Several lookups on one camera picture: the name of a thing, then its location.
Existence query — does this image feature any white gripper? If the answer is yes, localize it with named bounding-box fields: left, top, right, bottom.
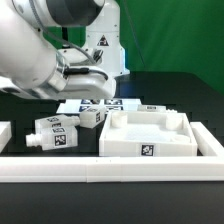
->
left=59, top=48, right=116, bottom=100

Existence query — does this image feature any white square tabletop part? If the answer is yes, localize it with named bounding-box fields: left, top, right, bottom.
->
left=99, top=111, right=197, bottom=157

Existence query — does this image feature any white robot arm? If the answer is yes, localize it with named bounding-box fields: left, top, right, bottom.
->
left=0, top=0, right=129, bottom=101

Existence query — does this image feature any white sheet with tags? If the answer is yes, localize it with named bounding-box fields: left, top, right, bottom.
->
left=56, top=98, right=141, bottom=114

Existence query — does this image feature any white U-shaped fence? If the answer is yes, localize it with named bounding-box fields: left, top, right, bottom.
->
left=0, top=122, right=224, bottom=183

